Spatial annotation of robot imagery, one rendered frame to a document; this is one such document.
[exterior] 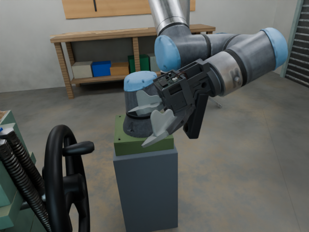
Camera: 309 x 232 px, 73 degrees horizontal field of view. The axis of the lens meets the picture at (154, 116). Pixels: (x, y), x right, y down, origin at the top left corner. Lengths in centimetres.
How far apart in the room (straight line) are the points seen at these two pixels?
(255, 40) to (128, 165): 73
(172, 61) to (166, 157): 57
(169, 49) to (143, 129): 52
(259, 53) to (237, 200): 121
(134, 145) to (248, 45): 66
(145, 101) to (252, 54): 25
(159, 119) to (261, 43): 26
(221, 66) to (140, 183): 77
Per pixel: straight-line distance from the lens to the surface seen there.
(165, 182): 109
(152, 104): 50
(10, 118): 76
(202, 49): 54
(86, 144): 42
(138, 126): 96
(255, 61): 48
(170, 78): 43
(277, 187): 175
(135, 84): 88
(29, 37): 391
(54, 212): 38
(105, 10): 359
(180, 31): 55
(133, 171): 102
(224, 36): 59
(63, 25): 373
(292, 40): 394
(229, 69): 45
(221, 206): 151
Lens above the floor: 116
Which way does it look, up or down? 28 degrees down
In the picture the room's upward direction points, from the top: 3 degrees counter-clockwise
